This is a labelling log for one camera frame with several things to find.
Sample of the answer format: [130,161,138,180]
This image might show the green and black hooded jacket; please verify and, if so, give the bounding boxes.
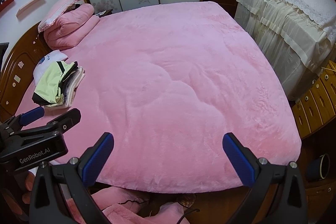
[32,61,78,107]

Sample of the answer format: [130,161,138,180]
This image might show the left hand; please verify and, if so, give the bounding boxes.
[22,171,35,204]

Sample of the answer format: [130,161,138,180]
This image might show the folded cream garment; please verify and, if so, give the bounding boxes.
[60,67,85,109]

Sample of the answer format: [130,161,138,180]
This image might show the brown wooden headboard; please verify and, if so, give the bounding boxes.
[0,24,51,122]

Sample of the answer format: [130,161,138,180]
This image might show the pink plush pants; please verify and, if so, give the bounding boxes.
[65,185,191,224]

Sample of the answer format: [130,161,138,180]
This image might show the white printed pillow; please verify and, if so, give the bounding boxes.
[33,50,68,85]

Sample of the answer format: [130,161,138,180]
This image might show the folded pink quilt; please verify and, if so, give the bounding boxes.
[43,3,100,51]

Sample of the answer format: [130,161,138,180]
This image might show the pink plush bed blanket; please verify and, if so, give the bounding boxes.
[14,0,302,195]

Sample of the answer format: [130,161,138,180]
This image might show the pink lace-trimmed pillow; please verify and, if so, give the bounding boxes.
[38,0,82,33]

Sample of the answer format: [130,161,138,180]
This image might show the cream lace-covered furniture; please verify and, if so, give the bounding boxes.
[234,0,335,100]

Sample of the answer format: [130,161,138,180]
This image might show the black cable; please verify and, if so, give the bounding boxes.
[118,197,200,224]

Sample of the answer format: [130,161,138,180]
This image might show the wooden wall shelf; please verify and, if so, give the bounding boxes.
[16,0,40,17]

